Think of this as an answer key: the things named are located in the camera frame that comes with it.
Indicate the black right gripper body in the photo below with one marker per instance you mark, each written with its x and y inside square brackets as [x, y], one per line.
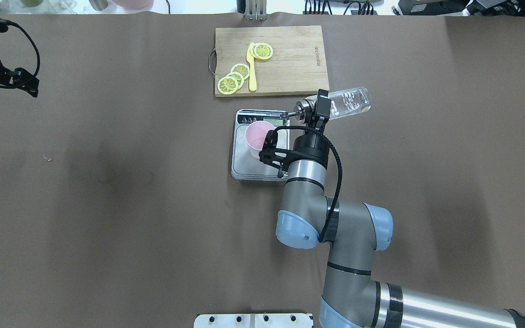
[311, 142]

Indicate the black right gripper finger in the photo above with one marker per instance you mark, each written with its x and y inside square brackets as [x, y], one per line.
[319, 110]

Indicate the clear glass sauce bottle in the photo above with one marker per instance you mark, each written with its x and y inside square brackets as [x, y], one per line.
[343, 104]

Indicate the pink plastic cup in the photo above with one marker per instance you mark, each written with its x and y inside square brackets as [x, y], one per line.
[255, 136]

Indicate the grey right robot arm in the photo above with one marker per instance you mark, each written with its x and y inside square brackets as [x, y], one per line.
[311, 213]

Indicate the silver kitchen scale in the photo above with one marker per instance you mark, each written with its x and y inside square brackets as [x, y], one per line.
[244, 166]

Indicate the wooden cutting board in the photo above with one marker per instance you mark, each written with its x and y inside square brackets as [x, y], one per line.
[298, 65]

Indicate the yellow plastic knife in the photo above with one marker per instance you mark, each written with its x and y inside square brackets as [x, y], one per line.
[252, 83]

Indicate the top lemon slice of pair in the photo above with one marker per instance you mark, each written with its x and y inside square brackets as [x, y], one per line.
[262, 51]

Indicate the middle lemon slice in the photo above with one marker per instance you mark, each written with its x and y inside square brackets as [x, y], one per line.
[238, 77]

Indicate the inner lemon slice of row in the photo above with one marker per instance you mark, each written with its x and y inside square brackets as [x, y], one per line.
[242, 69]

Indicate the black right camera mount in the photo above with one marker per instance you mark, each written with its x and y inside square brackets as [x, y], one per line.
[272, 155]

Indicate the lemon slice near handle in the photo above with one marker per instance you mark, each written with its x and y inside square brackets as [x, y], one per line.
[228, 85]

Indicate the aluminium frame post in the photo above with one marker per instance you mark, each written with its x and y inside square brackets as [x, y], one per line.
[255, 10]

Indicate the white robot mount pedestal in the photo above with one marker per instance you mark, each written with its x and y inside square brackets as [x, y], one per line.
[255, 320]

